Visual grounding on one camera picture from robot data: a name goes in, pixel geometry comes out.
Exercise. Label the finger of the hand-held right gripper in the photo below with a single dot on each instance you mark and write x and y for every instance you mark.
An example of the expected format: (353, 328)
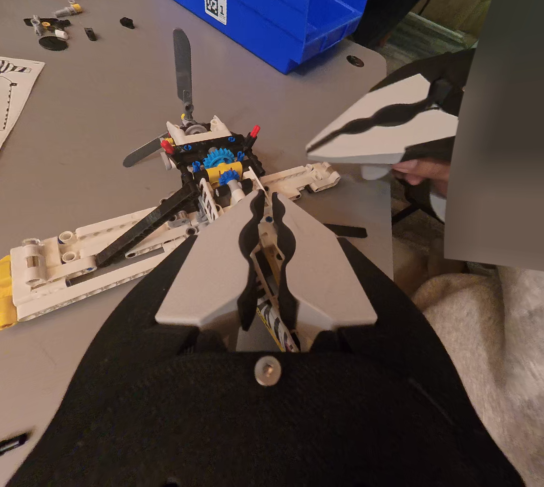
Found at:
(382, 143)
(395, 92)

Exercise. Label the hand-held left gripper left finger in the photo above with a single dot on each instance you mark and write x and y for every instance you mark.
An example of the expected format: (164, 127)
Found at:
(204, 279)

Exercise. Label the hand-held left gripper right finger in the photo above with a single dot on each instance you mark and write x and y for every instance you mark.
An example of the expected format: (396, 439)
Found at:
(329, 283)

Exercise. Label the zebra striped lego plane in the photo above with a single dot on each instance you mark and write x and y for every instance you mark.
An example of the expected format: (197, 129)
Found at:
(199, 138)

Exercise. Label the short black lego beam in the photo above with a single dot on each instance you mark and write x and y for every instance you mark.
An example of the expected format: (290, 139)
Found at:
(12, 443)

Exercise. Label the small black lego piece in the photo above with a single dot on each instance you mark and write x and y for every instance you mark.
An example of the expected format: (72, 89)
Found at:
(90, 34)
(126, 23)

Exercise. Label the black round lego disc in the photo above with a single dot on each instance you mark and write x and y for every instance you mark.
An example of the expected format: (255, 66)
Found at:
(53, 43)

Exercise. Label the white lego pin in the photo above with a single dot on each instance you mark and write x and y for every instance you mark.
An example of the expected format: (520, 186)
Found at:
(61, 33)

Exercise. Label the grey yellow lego pin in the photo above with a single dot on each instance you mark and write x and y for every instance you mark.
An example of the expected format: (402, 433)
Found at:
(68, 10)

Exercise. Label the black lego piece with pins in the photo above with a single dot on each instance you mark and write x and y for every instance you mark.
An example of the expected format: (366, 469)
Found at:
(42, 23)

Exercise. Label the person's right hand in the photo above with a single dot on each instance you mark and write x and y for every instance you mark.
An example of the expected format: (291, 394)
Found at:
(425, 172)

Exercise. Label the black table grommet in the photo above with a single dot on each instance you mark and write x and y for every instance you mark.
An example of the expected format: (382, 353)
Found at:
(355, 61)

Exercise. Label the person's grey sweater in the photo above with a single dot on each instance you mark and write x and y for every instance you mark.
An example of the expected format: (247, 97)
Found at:
(488, 347)

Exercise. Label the zebra sticker sheet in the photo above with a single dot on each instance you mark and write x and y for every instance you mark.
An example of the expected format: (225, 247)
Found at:
(17, 96)

